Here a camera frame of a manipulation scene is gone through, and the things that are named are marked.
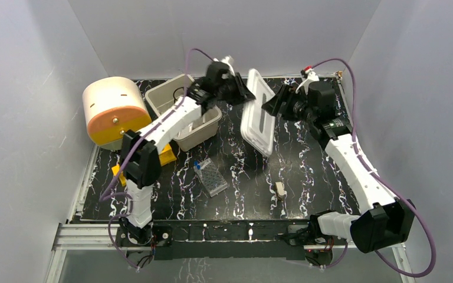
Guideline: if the clear acrylic tube rack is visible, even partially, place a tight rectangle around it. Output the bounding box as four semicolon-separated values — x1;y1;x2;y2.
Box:
193;158;228;198

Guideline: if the beige plastic bin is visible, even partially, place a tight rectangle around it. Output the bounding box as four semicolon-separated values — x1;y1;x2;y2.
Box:
139;74;222;151

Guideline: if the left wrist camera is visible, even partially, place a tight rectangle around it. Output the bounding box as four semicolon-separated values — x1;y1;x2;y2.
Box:
214;55;235;75

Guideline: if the yellow test tube rack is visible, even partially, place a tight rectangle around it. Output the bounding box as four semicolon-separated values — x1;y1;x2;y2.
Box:
111;144;177;187

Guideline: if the white bin lid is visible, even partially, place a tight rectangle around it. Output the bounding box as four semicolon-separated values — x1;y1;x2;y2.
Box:
240;68;276;157

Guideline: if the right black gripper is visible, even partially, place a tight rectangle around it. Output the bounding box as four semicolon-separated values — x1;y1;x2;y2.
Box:
260;84;316;124

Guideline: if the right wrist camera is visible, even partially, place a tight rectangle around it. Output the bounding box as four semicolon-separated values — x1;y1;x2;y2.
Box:
295;65;319;94

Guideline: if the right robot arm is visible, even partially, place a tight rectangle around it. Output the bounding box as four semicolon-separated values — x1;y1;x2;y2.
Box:
262;81;414;254

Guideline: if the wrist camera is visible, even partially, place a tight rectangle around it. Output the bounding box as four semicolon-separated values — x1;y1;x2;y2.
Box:
295;65;319;94
214;55;235;75

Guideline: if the black mounting base rail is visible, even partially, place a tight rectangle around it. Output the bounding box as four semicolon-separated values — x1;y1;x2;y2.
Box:
109;218;344;262

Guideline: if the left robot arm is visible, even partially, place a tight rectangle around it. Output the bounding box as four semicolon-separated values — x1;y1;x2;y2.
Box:
120;56;255;245

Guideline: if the cream and orange cylinder appliance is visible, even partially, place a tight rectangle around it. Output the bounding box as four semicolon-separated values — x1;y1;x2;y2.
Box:
82;77;152;151

